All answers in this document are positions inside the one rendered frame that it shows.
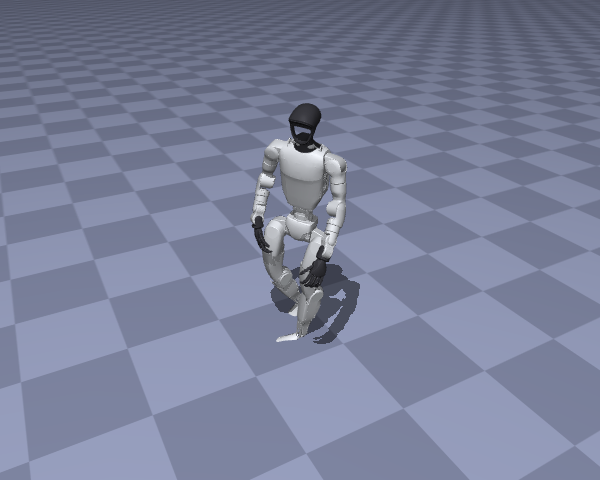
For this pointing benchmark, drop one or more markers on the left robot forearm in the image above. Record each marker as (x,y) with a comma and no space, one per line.
(329,239)

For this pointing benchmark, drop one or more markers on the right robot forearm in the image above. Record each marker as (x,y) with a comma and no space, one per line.
(260,202)

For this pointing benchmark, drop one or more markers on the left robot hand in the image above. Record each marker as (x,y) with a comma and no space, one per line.
(317,269)

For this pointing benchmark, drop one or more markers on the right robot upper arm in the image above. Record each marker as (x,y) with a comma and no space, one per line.
(270,161)

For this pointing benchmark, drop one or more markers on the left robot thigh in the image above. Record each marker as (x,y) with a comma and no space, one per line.
(309,258)

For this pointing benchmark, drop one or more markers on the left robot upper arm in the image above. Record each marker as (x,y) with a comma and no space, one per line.
(336,167)

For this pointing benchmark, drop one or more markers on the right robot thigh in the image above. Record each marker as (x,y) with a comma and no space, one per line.
(274,235)

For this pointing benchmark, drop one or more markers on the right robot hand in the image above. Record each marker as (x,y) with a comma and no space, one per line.
(259,234)

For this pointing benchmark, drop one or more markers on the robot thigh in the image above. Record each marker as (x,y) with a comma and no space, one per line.
(309,258)
(274,235)

